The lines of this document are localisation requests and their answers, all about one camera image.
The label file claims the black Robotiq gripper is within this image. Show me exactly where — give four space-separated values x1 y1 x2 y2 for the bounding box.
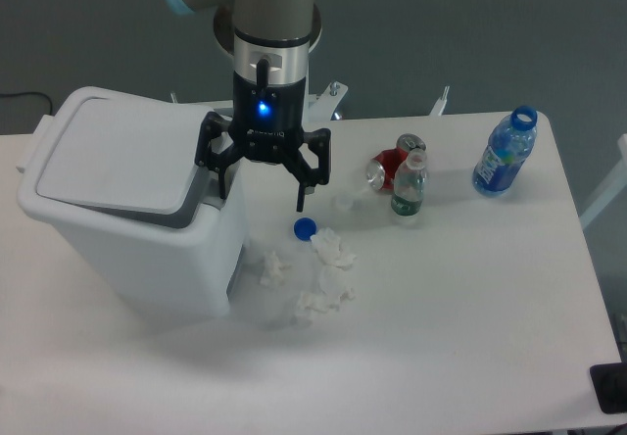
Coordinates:
194 72 332 213

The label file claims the white trash can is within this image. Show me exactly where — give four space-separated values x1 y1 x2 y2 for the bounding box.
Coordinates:
17 87 248 316

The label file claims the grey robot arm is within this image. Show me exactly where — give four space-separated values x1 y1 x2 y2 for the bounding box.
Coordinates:
166 0 331 211

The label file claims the crushed red soda can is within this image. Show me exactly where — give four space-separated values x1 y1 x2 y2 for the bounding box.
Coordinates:
365 133 426 191

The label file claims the crumpled tissue near can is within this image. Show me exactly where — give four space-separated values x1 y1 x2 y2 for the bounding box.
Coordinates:
259 251 292 289

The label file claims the blue bottle cap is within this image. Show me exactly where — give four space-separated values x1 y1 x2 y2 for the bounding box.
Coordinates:
293 217 317 242

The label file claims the crumpled tissue upper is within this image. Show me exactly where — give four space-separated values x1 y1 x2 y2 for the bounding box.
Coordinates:
311 227 357 269

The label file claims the clear green-label bottle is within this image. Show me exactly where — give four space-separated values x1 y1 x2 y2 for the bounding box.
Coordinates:
391 148 428 217

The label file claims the crumpled tissue lower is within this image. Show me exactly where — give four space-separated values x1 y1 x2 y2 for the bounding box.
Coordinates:
292 266 356 326

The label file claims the blue plastic bottle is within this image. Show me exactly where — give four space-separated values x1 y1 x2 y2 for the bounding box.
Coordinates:
472 105 538 197

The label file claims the black device at edge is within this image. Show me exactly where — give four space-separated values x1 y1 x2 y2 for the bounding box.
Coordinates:
590 362 626 414

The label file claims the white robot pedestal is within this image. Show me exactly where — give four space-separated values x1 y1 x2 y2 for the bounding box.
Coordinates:
169 57 350 125

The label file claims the black floor cable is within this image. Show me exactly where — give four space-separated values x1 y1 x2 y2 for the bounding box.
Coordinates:
0 90 54 116

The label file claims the white frame at right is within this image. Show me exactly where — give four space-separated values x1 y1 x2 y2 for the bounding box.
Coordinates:
579 134 626 230

